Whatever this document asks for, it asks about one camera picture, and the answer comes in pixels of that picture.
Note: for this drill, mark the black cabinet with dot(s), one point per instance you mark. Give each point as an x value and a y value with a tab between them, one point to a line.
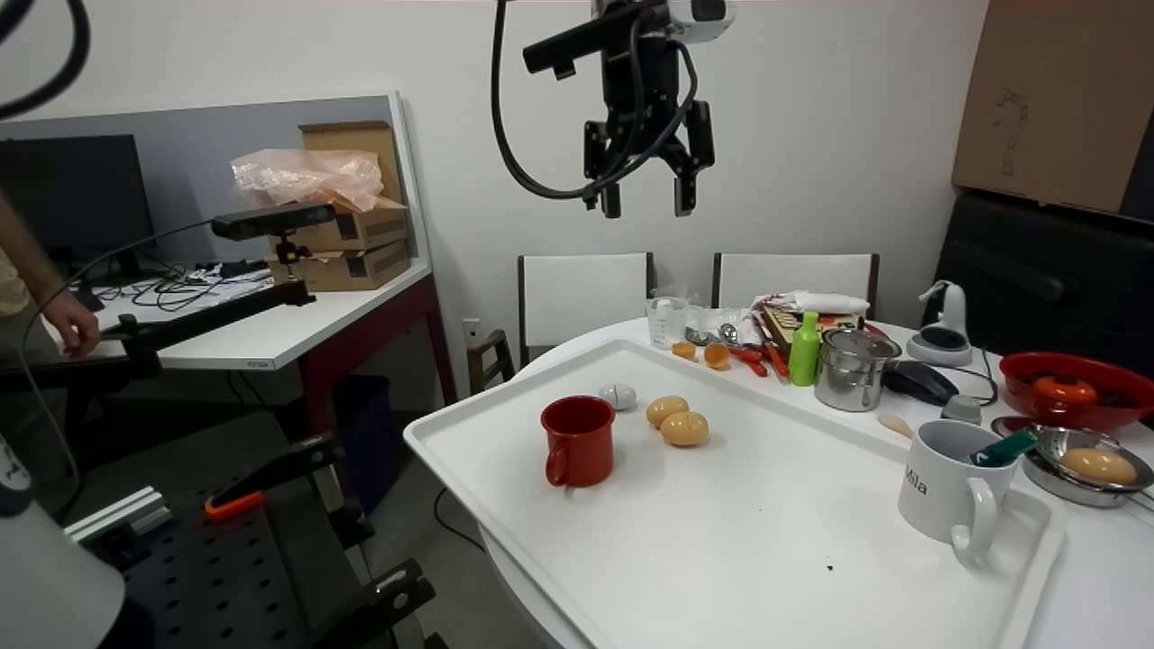
1048	274

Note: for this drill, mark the white desk gadget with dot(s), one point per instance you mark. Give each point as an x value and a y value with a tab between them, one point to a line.
958	309

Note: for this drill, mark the grey desk partition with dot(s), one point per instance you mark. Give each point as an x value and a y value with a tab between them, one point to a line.
202	155

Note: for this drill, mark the large cardboard panel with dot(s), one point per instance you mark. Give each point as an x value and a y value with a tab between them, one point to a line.
1048	96

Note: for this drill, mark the tall cardboard box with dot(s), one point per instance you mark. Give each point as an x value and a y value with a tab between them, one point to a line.
366	138

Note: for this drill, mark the brown egg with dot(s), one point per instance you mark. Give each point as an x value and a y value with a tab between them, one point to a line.
687	429
661	407

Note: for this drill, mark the small orange toy food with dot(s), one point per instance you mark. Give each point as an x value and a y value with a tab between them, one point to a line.
687	352
720	359

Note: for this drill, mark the white egg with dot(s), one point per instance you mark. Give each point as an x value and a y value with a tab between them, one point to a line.
621	393

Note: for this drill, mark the person's bare forearm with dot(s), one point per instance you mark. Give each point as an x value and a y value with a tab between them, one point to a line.
24	252

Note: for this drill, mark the black stereo camera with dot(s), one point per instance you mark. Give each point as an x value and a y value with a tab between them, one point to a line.
271	222

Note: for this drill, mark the red enamel cup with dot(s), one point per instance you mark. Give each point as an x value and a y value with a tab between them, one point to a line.
583	452

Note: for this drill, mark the black computer mouse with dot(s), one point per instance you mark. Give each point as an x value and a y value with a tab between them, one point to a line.
922	382

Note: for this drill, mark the flat cardboard box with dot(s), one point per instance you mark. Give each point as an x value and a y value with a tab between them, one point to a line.
363	256

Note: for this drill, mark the orange toy fruit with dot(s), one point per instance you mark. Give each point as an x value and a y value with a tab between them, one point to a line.
1064	390

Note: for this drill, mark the pink plastic bag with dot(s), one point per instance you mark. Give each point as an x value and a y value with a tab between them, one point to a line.
306	177

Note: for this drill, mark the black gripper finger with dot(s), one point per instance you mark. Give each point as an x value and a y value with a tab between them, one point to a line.
695	144
604	168

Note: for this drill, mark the black lever clamp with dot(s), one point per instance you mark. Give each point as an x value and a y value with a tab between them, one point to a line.
392	597

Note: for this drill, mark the dark folding step stool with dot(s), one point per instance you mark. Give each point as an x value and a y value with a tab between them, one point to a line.
490	356

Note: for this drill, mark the small beige pad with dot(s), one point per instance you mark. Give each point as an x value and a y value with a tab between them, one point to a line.
894	422

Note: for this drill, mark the black metal bar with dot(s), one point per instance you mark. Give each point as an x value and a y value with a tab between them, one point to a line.
217	311

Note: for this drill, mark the white desk red frame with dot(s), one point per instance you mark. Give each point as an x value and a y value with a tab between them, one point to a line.
263	338

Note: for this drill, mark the brown wooden sticks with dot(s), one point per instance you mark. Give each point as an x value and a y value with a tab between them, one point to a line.
769	324

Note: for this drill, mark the person's bare hand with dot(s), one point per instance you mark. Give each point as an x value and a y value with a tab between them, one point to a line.
74	324

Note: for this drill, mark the white ceramic mug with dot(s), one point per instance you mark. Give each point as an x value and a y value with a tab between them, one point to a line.
931	491

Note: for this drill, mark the white wall outlet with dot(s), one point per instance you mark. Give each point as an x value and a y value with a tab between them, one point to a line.
469	329

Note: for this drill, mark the teal plastic spoon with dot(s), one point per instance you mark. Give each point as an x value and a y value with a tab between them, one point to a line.
1004	448

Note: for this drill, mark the red plastic bowl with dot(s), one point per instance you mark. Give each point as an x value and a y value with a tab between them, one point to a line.
1014	382

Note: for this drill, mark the black perforated breadboard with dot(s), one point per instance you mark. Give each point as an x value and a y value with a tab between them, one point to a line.
217	577

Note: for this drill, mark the beige egg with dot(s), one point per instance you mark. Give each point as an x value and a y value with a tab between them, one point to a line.
1097	467

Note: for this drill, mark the black computer monitor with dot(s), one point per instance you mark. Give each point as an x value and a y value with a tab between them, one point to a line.
74	201

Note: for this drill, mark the white backed chair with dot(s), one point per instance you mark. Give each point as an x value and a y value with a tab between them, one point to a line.
794	274
583	294

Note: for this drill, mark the dark blue bin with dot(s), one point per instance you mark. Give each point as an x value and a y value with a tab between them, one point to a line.
366	439

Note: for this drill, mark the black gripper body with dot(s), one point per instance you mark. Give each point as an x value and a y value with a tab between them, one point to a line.
643	74

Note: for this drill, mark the aluminium extrusion bar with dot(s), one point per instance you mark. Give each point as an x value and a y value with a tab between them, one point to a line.
113	511

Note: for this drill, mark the large white plastic tray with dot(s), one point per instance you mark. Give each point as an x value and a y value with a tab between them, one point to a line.
744	542

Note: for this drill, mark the white plastic packet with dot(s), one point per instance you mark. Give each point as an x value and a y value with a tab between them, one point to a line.
827	299

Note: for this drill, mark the clear drinking glass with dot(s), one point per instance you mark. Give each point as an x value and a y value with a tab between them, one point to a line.
669	321

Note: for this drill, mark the green plastic bottle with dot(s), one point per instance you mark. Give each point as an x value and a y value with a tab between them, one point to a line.
806	356

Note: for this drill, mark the white cone shaped cover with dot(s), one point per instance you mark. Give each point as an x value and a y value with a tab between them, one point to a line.
48	589

